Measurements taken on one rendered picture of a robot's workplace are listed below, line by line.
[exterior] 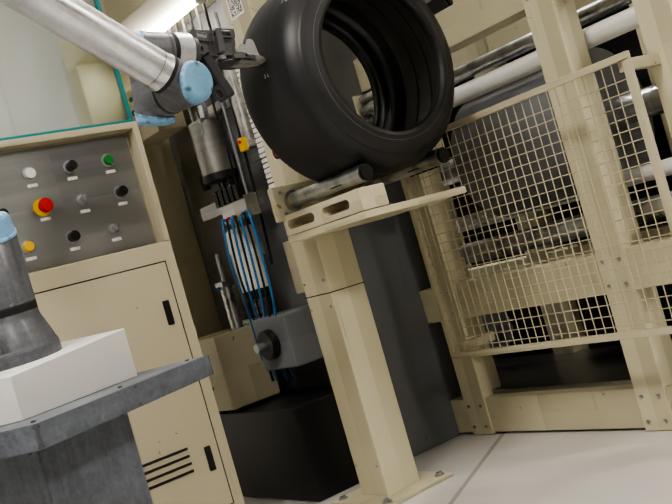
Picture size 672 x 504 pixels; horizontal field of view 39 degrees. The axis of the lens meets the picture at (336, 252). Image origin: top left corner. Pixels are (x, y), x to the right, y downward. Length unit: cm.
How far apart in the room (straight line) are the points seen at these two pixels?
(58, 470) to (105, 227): 129
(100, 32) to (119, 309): 99
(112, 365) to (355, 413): 116
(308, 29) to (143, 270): 88
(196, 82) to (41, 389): 79
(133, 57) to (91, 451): 81
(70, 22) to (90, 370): 70
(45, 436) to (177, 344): 139
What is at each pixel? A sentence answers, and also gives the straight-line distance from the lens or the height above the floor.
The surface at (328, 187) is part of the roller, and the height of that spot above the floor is 90.
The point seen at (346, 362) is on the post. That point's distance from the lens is 273.
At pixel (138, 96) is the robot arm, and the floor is 119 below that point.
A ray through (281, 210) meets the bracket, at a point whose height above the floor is 88.
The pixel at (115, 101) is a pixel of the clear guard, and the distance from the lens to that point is 291.
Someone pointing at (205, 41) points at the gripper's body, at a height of 130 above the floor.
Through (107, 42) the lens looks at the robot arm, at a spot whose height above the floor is 126.
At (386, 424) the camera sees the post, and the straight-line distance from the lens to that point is 278.
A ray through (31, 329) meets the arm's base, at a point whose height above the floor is 74.
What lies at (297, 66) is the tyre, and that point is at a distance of 234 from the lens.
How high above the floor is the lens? 71
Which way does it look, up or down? level
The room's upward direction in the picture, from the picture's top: 16 degrees counter-clockwise
